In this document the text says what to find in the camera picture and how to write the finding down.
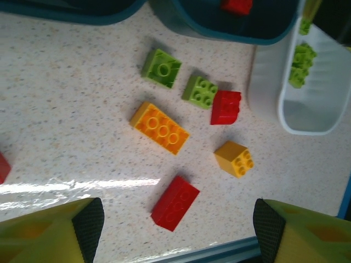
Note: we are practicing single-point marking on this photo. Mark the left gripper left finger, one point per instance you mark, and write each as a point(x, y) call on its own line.
point(41, 238)

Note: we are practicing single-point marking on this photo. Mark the red small lego brick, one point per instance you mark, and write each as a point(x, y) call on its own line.
point(225, 109)

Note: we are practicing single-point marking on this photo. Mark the orange long lego brick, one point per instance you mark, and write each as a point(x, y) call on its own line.
point(160, 128)

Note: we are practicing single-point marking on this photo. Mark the white plastic bin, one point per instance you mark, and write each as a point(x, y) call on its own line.
point(315, 117)

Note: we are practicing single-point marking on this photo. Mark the teal plastic bin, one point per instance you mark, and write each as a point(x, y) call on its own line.
point(82, 16)
point(192, 24)

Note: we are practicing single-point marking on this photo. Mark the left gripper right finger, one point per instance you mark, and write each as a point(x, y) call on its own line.
point(307, 238)

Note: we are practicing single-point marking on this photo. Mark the green long lego brick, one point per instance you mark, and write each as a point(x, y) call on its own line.
point(305, 26)
point(301, 65)

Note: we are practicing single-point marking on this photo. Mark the orange small lego brick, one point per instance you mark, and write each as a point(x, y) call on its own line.
point(233, 156)

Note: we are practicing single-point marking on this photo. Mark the red long lego brick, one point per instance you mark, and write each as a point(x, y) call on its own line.
point(175, 204)
point(4, 168)
point(237, 5)

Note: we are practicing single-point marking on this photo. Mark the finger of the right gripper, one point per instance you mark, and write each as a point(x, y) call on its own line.
point(312, 8)

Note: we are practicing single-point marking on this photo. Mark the green small lego brick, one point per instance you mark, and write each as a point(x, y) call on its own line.
point(161, 69)
point(200, 91)

